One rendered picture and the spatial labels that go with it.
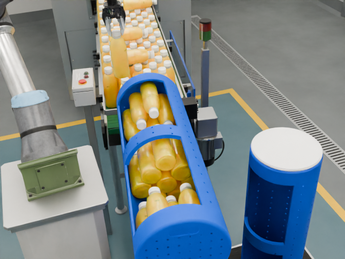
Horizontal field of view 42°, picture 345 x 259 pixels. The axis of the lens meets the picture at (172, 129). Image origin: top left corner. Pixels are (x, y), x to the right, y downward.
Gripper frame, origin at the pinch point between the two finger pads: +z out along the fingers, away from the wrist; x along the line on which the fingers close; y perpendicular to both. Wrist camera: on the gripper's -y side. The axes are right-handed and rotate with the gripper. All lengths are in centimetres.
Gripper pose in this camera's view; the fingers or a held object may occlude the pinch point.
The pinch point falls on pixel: (116, 32)
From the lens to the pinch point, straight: 200.7
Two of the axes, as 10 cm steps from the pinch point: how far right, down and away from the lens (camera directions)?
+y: 1.6, 5.4, -8.3
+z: 0.6, 8.3, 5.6
